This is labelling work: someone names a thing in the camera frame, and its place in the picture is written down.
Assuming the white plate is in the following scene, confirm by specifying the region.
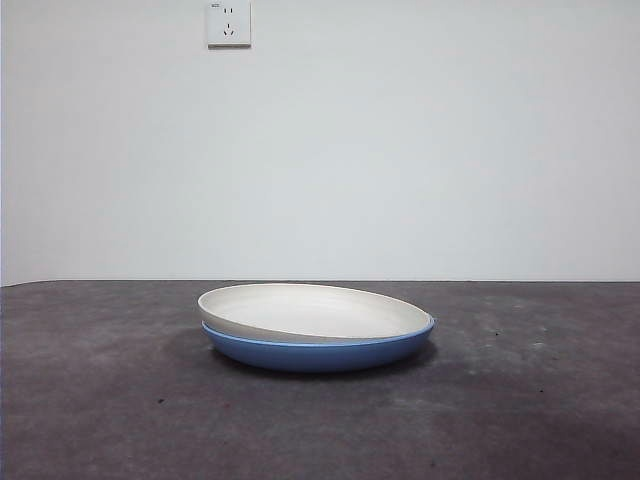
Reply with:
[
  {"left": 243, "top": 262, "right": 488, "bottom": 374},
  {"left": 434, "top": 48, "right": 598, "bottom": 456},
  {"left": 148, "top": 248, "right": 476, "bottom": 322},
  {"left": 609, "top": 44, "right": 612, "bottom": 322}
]
[{"left": 197, "top": 282, "right": 434, "bottom": 345}]

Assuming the blue plate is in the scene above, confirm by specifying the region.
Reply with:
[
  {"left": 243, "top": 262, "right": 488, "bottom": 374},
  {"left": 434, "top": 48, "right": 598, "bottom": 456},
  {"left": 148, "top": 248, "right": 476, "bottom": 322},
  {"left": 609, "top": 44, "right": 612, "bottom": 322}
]
[{"left": 201, "top": 315, "right": 439, "bottom": 374}]

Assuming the white wall socket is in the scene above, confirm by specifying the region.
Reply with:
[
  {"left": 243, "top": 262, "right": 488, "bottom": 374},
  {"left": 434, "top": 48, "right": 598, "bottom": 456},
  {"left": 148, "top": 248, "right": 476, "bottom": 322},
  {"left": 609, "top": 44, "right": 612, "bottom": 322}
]
[{"left": 207, "top": 0, "right": 253, "bottom": 50}]

